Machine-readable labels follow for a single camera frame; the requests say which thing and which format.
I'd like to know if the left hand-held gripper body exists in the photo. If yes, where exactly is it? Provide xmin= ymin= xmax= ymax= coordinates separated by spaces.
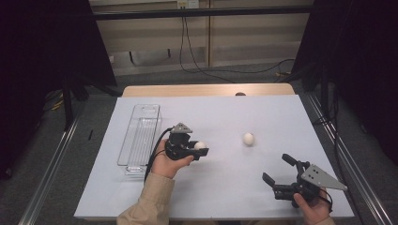
xmin=164 ymin=122 xmax=196 ymax=161

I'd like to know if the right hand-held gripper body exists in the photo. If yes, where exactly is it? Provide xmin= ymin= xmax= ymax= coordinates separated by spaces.
xmin=274 ymin=164 xmax=348 ymax=209

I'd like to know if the clear plastic storage bin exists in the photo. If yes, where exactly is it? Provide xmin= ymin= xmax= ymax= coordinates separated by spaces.
xmin=116 ymin=103 xmax=163 ymax=176

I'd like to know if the person's left hand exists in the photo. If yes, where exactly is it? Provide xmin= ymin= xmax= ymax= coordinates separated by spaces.
xmin=150 ymin=139 xmax=195 ymax=180

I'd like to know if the person's right hand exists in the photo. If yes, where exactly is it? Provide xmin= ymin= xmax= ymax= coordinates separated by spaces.
xmin=293 ymin=190 xmax=333 ymax=225

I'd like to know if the white table cover sheet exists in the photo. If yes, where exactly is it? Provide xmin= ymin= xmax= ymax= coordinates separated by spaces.
xmin=73 ymin=94 xmax=355 ymax=219

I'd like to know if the wooden table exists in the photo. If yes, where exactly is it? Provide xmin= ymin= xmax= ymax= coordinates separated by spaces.
xmin=121 ymin=82 xmax=297 ymax=98

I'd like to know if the black metal stand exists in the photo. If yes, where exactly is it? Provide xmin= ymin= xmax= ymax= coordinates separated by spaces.
xmin=60 ymin=74 xmax=92 ymax=132
xmin=308 ymin=67 xmax=333 ymax=121

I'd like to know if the dark curtain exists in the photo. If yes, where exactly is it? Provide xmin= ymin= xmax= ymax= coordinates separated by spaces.
xmin=0 ymin=0 xmax=118 ymax=181
xmin=292 ymin=0 xmax=398 ymax=163

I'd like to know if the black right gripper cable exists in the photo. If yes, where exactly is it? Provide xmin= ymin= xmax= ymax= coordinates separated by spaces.
xmin=318 ymin=187 xmax=334 ymax=214

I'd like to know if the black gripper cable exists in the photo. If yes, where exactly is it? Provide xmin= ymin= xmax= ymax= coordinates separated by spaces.
xmin=318 ymin=187 xmax=334 ymax=214
xmin=144 ymin=126 xmax=174 ymax=183

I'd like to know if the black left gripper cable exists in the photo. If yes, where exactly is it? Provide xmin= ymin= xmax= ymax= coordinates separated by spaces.
xmin=144 ymin=126 xmax=174 ymax=183

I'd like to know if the metal floor rail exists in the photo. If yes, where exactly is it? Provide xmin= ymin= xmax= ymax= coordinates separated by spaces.
xmin=304 ymin=93 xmax=396 ymax=225
xmin=18 ymin=104 xmax=83 ymax=225

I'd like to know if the black wall cable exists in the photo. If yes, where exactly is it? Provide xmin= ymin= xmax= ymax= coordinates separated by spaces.
xmin=182 ymin=8 xmax=297 ymax=75
xmin=178 ymin=8 xmax=237 ymax=84

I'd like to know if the black horizontal frame bar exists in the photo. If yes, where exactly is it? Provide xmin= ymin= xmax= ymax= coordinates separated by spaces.
xmin=93 ymin=5 xmax=314 ymax=22

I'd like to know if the white wall socket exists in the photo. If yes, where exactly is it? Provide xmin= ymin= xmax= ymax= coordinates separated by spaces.
xmin=176 ymin=0 xmax=200 ymax=9

